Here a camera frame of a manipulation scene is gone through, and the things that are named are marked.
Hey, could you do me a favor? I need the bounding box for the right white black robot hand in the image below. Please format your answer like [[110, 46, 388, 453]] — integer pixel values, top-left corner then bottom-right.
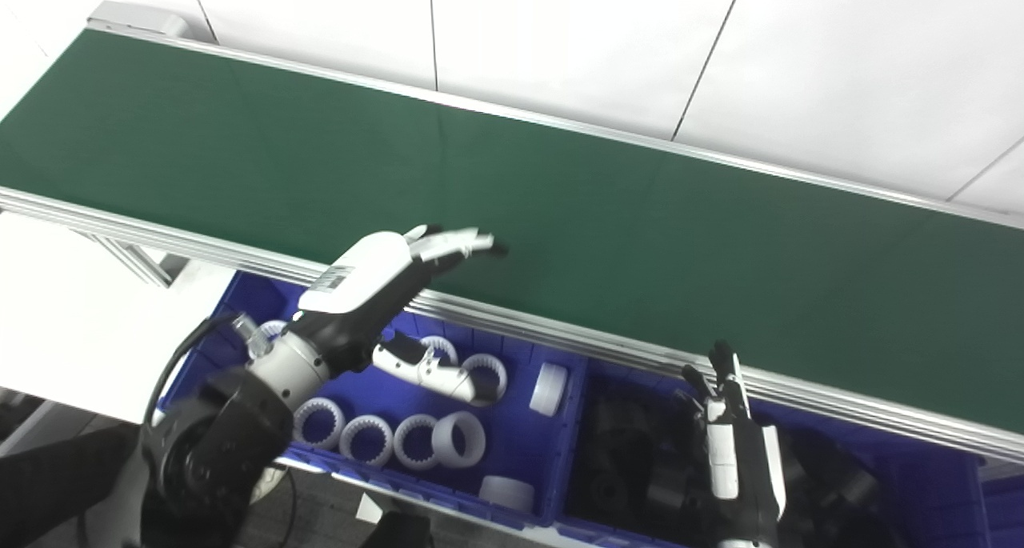
[[682, 340, 789, 542]]

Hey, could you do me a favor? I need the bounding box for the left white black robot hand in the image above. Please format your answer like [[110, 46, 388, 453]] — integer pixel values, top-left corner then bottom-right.
[[290, 225, 510, 409]]

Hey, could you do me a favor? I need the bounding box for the white toothed ring part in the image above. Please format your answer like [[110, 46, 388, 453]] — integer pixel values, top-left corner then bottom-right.
[[339, 415, 394, 466], [293, 398, 346, 450], [254, 319, 290, 361], [478, 476, 535, 514], [462, 354, 509, 406], [530, 362, 569, 418], [422, 336, 459, 369], [393, 414, 441, 470], [432, 411, 486, 469]]

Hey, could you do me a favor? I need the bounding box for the blue plastic bin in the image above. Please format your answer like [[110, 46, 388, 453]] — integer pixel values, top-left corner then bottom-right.
[[980, 462, 1024, 548], [158, 270, 589, 533], [552, 354, 989, 548]]

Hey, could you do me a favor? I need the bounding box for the green conveyor belt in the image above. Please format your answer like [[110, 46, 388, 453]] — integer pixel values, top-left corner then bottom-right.
[[0, 28, 1024, 435], [0, 2, 1024, 465]]

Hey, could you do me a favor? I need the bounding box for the aluminium conveyor support leg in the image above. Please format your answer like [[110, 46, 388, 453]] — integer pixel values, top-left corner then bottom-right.
[[76, 230, 190, 289]]

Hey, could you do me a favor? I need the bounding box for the black ring part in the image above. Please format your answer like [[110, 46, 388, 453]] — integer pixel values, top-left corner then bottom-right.
[[824, 460, 881, 510]]

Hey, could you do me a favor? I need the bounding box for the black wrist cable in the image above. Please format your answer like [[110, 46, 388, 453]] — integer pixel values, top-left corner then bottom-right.
[[144, 314, 241, 429]]

